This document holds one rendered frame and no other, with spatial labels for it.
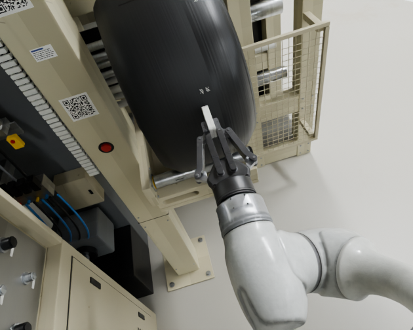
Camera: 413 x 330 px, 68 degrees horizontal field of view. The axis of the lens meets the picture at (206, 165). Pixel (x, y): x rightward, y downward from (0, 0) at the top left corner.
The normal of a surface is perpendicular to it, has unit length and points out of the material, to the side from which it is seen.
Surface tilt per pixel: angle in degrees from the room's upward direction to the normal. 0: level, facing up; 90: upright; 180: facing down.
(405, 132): 0
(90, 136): 90
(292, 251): 40
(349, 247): 15
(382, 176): 0
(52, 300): 0
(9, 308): 90
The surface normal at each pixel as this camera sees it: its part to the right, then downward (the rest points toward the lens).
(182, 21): 0.00, -0.05
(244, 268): -0.60, -0.29
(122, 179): 0.22, 0.72
